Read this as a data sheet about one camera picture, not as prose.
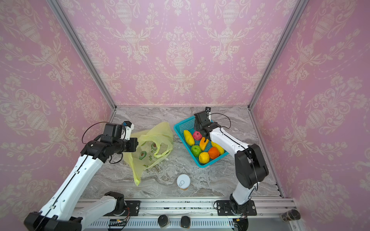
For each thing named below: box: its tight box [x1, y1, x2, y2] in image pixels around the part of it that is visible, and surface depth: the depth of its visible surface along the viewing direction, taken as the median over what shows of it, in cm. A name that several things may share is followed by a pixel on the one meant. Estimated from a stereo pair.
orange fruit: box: [208, 146, 221, 160], surface depth 90 cm
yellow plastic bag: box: [122, 121, 174, 186], surface depth 87 cm
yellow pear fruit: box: [198, 151, 210, 165], surface depth 89 cm
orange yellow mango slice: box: [198, 137, 210, 151], surface depth 96 cm
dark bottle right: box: [279, 208, 302, 222], surface depth 66 cm
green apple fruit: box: [191, 145, 202, 158], surface depth 91 cm
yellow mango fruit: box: [183, 129, 196, 146], surface depth 99 cm
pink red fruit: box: [192, 130, 203, 142], surface depth 99 cm
